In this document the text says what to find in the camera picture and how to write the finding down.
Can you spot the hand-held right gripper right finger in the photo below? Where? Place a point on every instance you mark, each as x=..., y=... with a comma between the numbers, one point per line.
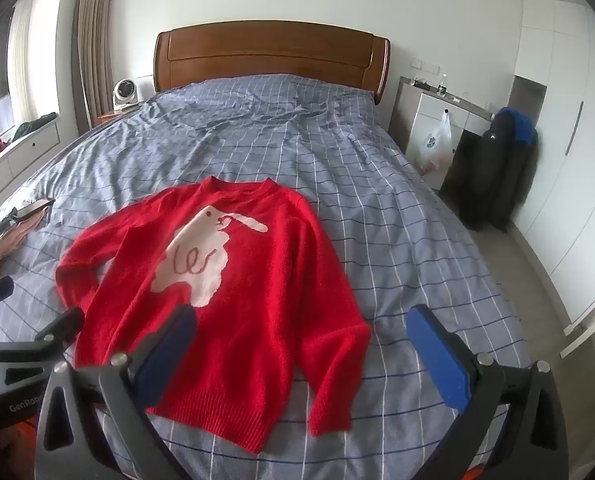
x=437, y=355

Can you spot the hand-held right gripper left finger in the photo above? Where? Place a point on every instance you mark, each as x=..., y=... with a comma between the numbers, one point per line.
x=167, y=352

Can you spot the red sweater with white print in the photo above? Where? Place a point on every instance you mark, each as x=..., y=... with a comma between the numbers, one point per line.
x=257, y=310

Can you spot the pink cloth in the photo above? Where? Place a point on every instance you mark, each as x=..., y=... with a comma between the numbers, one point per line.
x=12, y=245

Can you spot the dark flat object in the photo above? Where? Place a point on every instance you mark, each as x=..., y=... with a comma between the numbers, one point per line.
x=35, y=207

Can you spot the white window bench drawers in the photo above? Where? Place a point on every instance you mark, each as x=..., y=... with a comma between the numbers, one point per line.
x=22, y=155

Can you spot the bed with grey checked cover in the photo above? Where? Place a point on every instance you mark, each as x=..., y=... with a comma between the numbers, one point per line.
x=377, y=210

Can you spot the dark clothing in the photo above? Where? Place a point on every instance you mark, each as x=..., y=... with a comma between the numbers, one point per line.
x=32, y=125

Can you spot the black and blue jacket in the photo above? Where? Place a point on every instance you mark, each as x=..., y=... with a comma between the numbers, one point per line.
x=497, y=170

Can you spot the white plastic bag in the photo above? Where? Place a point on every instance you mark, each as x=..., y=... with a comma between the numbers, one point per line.
x=435, y=147

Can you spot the wooden nightstand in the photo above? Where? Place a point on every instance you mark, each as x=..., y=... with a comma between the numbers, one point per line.
x=110, y=116

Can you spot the white wardrobe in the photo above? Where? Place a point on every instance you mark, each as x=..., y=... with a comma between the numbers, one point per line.
x=567, y=160

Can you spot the small white fan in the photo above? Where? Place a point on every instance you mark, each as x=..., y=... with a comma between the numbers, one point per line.
x=125, y=94

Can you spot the white dresser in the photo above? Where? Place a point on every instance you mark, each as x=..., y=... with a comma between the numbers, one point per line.
x=427, y=110

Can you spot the beige curtain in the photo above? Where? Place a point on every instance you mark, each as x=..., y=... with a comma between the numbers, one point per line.
x=95, y=60

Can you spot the clear plastic bottle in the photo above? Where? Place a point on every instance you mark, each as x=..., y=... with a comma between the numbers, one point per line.
x=443, y=86

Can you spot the wooden headboard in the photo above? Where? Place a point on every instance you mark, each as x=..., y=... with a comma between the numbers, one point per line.
x=267, y=55

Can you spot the white wall sockets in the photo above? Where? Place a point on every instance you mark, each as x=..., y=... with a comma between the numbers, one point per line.
x=425, y=65

